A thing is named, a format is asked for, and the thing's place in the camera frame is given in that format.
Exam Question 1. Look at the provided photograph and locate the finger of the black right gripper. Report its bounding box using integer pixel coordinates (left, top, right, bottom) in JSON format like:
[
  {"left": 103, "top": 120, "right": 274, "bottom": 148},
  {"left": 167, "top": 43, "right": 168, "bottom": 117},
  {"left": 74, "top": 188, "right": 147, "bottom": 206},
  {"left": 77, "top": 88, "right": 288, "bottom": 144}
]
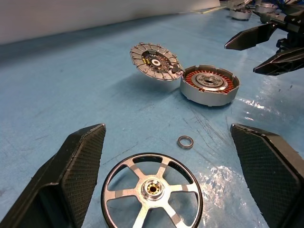
[
  {"left": 253, "top": 47, "right": 304, "bottom": 76},
  {"left": 224, "top": 23, "right": 278, "bottom": 51}
]

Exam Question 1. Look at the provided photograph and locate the yellow tape strip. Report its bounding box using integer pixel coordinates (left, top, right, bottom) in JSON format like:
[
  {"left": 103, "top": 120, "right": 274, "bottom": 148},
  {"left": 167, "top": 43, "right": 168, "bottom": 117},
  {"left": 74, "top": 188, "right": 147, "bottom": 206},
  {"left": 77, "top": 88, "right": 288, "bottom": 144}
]
[{"left": 190, "top": 6, "right": 228, "bottom": 14}]

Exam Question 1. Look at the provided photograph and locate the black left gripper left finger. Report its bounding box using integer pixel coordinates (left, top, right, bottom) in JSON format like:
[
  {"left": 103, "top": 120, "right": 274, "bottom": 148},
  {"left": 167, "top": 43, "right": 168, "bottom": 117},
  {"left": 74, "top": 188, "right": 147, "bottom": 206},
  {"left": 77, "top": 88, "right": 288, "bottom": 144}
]
[{"left": 0, "top": 123, "right": 106, "bottom": 228}]

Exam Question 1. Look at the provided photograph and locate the small steel bearing ring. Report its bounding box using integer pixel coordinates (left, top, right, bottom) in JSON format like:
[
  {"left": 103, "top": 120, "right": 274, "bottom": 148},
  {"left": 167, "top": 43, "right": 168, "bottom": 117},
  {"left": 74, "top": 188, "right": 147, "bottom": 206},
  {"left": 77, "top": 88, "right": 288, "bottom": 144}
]
[{"left": 177, "top": 135, "right": 194, "bottom": 150}]

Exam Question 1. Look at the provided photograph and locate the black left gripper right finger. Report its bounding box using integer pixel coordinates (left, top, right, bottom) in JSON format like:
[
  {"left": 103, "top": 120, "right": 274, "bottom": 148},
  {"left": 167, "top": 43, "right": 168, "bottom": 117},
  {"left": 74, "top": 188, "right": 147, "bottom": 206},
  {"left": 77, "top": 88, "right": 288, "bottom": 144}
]
[{"left": 230, "top": 123, "right": 304, "bottom": 228}]

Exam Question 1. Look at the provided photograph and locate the motor cover with circuit board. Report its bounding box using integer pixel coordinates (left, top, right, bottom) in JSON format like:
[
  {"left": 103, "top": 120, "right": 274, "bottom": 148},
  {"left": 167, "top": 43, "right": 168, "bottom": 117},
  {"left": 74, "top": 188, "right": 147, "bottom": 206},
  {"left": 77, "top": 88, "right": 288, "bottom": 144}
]
[{"left": 129, "top": 42, "right": 185, "bottom": 82}]

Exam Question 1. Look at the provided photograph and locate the silver motor stator housing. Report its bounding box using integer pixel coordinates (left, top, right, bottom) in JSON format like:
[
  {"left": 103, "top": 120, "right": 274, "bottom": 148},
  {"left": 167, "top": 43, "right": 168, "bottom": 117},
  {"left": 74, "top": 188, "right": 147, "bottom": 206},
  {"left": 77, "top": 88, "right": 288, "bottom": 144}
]
[{"left": 180, "top": 64, "right": 240, "bottom": 107}]

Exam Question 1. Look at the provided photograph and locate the spoked silver rotor wheel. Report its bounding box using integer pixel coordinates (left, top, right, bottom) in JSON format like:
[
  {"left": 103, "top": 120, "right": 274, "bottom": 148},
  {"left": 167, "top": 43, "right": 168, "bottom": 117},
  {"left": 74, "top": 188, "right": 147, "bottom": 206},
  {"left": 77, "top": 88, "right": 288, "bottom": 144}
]
[{"left": 101, "top": 152, "right": 204, "bottom": 228}]

